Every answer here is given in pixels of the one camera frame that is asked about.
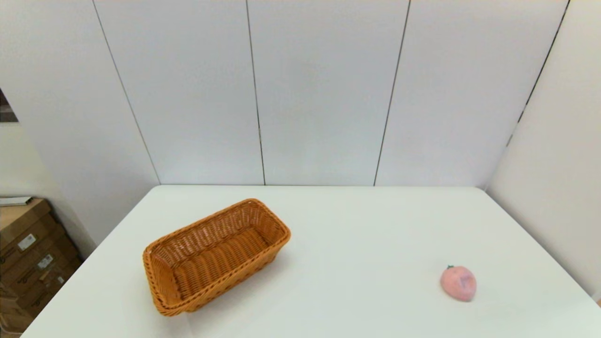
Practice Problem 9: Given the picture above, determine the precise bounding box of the orange woven wicker basket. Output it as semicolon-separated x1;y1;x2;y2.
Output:
142;198;292;317

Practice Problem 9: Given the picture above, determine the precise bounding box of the pink toy peach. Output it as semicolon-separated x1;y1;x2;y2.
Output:
440;265;478;302

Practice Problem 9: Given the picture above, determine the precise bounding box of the plain brown cardboard box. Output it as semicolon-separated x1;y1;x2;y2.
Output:
0;297;45;334

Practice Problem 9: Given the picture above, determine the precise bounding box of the cardboard box with white label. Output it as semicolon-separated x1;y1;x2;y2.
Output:
0;198;64;261
0;257;84;313
0;233;78;288

